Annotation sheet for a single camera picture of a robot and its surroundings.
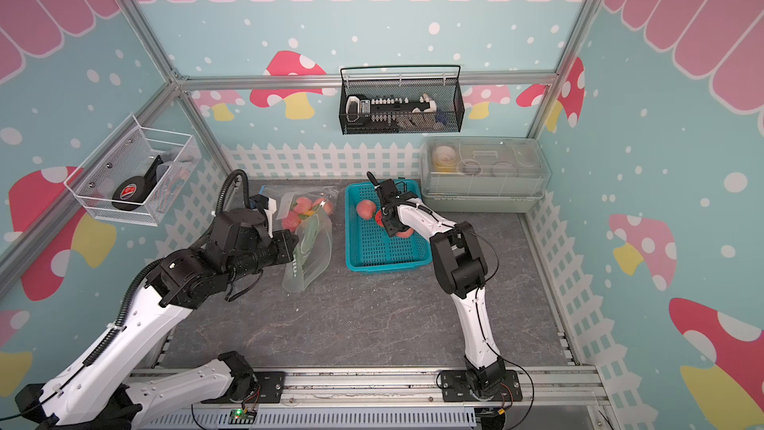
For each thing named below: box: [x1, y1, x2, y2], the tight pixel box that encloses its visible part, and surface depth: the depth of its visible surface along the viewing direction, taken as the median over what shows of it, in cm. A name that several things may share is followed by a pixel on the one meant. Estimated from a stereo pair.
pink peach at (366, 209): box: [356, 199, 377, 220], surface depth 107 cm
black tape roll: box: [112, 154, 165, 212], surface depth 71 cm
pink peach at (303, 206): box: [293, 196, 315, 216], surface depth 107 cm
